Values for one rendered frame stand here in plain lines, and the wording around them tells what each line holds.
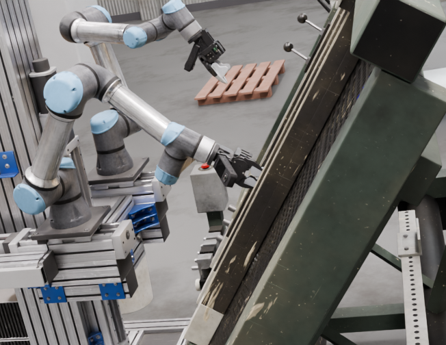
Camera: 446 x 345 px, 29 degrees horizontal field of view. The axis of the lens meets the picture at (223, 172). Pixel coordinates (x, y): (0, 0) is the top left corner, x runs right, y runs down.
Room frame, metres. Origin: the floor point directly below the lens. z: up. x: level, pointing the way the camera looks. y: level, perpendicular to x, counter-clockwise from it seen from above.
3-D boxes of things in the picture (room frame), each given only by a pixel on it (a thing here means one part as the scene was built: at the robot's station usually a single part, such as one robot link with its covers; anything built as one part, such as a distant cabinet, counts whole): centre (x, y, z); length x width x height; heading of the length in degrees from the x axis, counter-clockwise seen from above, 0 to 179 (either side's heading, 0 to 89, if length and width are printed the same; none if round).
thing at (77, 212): (2.84, 0.56, 1.09); 0.15 x 0.15 x 0.10
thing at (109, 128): (3.32, 0.42, 1.20); 0.13 x 0.12 x 0.14; 139
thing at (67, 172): (2.83, 0.56, 1.20); 0.13 x 0.12 x 0.14; 152
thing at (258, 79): (8.23, -0.36, 0.05); 1.12 x 0.75 x 0.10; 162
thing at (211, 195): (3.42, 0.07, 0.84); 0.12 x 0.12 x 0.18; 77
